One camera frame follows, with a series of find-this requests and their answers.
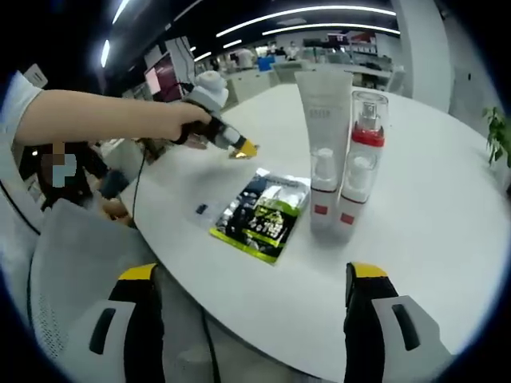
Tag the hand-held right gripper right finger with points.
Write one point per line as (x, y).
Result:
(383, 331)

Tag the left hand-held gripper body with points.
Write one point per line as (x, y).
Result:
(209, 91)

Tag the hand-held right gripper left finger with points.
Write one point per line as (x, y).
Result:
(127, 327)

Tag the gold skincare sachet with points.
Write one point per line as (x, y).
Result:
(241, 156)

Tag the small clear skincare sachet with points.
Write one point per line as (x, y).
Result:
(201, 208)

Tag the green black skincare sachet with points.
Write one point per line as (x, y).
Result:
(263, 215)

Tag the white skincare tube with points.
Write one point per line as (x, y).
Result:
(323, 103)

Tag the person's left hand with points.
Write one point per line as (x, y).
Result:
(189, 123)

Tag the white office desk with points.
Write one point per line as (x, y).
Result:
(255, 81)

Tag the blue box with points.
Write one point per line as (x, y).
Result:
(266, 63)

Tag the grey chair back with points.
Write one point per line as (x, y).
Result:
(88, 259)

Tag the ceiling light strip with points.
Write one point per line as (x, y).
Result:
(303, 16)
(331, 30)

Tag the ceiling air conditioner vent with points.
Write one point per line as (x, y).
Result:
(36, 75)

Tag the white square pillar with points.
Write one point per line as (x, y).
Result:
(423, 48)

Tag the green potted plant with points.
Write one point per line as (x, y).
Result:
(499, 131)

